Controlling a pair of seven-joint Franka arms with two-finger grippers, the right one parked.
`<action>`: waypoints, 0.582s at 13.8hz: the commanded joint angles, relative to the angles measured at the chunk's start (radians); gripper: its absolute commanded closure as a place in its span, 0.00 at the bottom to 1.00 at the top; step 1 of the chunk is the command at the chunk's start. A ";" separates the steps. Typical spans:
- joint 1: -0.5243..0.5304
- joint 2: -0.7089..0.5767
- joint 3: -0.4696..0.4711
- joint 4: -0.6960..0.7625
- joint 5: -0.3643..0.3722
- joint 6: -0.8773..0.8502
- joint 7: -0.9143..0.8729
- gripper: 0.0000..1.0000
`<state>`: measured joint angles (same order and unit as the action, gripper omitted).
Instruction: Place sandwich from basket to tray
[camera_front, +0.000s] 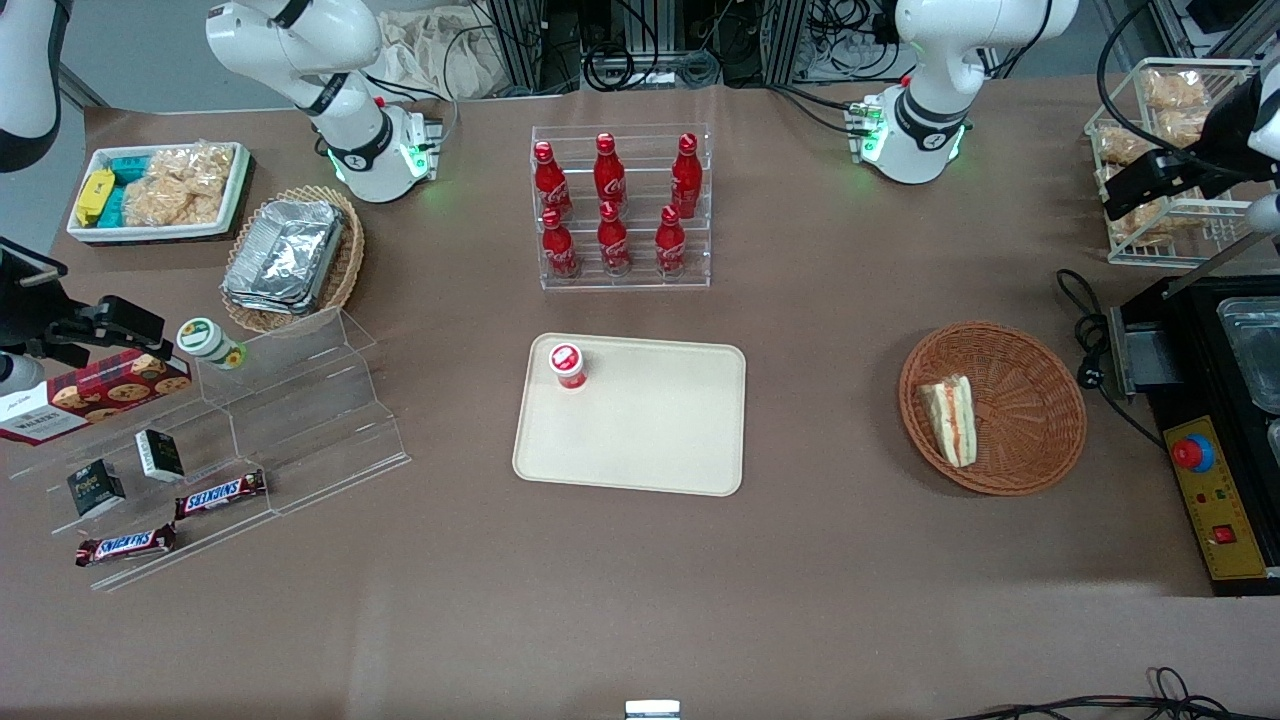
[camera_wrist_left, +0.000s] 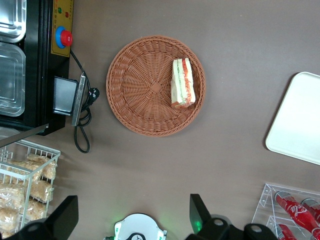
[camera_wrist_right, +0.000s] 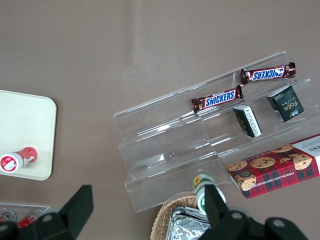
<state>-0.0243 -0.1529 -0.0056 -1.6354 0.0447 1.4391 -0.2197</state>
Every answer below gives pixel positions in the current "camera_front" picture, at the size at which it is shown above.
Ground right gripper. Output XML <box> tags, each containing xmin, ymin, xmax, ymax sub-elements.
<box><xmin>0</xmin><ymin>240</ymin><xmax>167</xmax><ymax>369</ymax></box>

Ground triangle sandwich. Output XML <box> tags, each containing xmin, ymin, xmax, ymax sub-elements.
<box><xmin>918</xmin><ymin>374</ymin><xmax>979</xmax><ymax>469</ymax></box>

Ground white rectangular snack tray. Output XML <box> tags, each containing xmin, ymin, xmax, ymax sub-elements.
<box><xmin>66</xmin><ymin>141</ymin><xmax>253</xmax><ymax>245</ymax></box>

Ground light wicker basket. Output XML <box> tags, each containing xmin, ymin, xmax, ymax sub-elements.
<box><xmin>220</xmin><ymin>185</ymin><xmax>366</xmax><ymax>335</ymax></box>

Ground brown wicker basket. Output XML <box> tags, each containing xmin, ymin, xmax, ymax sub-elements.
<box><xmin>898</xmin><ymin>320</ymin><xmax>1088</xmax><ymax>497</ymax></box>

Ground beige plastic tray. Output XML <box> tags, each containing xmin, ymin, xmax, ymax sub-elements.
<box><xmin>512</xmin><ymin>333</ymin><xmax>748</xmax><ymax>497</ymax></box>

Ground bagged bread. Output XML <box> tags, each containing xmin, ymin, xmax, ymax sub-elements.
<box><xmin>1158</xmin><ymin>108</ymin><xmax>1213</xmax><ymax>151</ymax></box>
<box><xmin>1097</xmin><ymin>126</ymin><xmax>1153</xmax><ymax>168</ymax></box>
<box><xmin>1110</xmin><ymin>198</ymin><xmax>1179</xmax><ymax>248</ymax></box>
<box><xmin>1144</xmin><ymin>68</ymin><xmax>1208</xmax><ymax>111</ymax></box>

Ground red cookie box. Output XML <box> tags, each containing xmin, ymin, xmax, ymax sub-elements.
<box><xmin>0</xmin><ymin>350</ymin><xmax>193</xmax><ymax>447</ymax></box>

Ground green white yogurt cup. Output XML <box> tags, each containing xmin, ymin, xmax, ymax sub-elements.
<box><xmin>176</xmin><ymin>317</ymin><xmax>248</xmax><ymax>372</ymax></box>

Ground small black white box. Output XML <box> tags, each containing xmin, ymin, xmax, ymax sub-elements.
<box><xmin>135</xmin><ymin>428</ymin><xmax>187</xmax><ymax>484</ymax></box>

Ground yellow snack packet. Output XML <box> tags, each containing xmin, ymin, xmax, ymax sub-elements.
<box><xmin>75</xmin><ymin>168</ymin><xmax>118</xmax><ymax>228</ymax></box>

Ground clear bag of crackers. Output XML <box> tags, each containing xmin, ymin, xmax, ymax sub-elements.
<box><xmin>122</xmin><ymin>143</ymin><xmax>237</xmax><ymax>229</ymax></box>

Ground steel appliance pan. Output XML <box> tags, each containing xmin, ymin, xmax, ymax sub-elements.
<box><xmin>1215</xmin><ymin>297</ymin><xmax>1280</xmax><ymax>417</ymax></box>

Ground snickers bar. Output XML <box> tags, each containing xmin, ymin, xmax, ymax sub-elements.
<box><xmin>75</xmin><ymin>522</ymin><xmax>179</xmax><ymax>569</ymax></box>
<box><xmin>174</xmin><ymin>469</ymin><xmax>269</xmax><ymax>521</ymax></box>

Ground aluminium foil container stack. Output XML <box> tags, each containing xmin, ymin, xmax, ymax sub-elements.
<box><xmin>221</xmin><ymin>198</ymin><xmax>347</xmax><ymax>317</ymax></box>

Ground clear acrylic stepped shelf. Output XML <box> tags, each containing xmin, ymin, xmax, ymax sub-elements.
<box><xmin>10</xmin><ymin>305</ymin><xmax>413</xmax><ymax>594</ymax></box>

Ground black countertop appliance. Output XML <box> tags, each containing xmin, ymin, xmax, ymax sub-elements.
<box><xmin>1105</xmin><ymin>215</ymin><xmax>1280</xmax><ymax>598</ymax></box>

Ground beige cloth bag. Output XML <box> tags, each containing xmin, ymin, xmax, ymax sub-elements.
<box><xmin>375</xmin><ymin>8</ymin><xmax>498</xmax><ymax>101</ymax></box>

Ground red cola bottle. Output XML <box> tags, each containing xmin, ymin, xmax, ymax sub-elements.
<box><xmin>532</xmin><ymin>140</ymin><xmax>574</xmax><ymax>219</ymax></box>
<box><xmin>654</xmin><ymin>205</ymin><xmax>688</xmax><ymax>279</ymax></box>
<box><xmin>541</xmin><ymin>207</ymin><xmax>580</xmax><ymax>280</ymax></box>
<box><xmin>670</xmin><ymin>132</ymin><xmax>704</xmax><ymax>219</ymax></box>
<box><xmin>597</xmin><ymin>200</ymin><xmax>633</xmax><ymax>277</ymax></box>
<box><xmin>594</xmin><ymin>132</ymin><xmax>628</xmax><ymax>206</ymax></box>

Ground red lid white cup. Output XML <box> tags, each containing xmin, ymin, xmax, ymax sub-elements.
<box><xmin>548</xmin><ymin>342</ymin><xmax>589</xmax><ymax>392</ymax></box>

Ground clear acrylic bottle rack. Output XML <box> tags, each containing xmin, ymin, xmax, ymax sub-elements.
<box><xmin>530</xmin><ymin>123</ymin><xmax>713</xmax><ymax>292</ymax></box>

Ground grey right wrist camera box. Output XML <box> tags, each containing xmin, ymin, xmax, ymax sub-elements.
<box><xmin>0</xmin><ymin>352</ymin><xmax>47</xmax><ymax>396</ymax></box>

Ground white wire rack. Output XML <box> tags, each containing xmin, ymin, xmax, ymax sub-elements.
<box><xmin>1085</xmin><ymin>57</ymin><xmax>1280</xmax><ymax>269</ymax></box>

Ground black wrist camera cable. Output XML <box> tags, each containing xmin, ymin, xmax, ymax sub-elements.
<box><xmin>1096</xmin><ymin>0</ymin><xmax>1206</xmax><ymax>171</ymax></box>

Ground black power cable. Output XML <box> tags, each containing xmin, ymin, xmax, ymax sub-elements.
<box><xmin>1056</xmin><ymin>268</ymin><xmax>1167</xmax><ymax>448</ymax></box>

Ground aluminium profile frame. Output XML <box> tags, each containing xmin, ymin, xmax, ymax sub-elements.
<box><xmin>488</xmin><ymin>0</ymin><xmax>548</xmax><ymax>97</ymax></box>

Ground black floor cables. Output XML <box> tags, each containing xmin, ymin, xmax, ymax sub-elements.
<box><xmin>945</xmin><ymin>667</ymin><xmax>1280</xmax><ymax>720</ymax></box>

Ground black cable bundle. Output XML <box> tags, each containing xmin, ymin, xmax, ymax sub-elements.
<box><xmin>545</xmin><ymin>0</ymin><xmax>721</xmax><ymax>93</ymax></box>

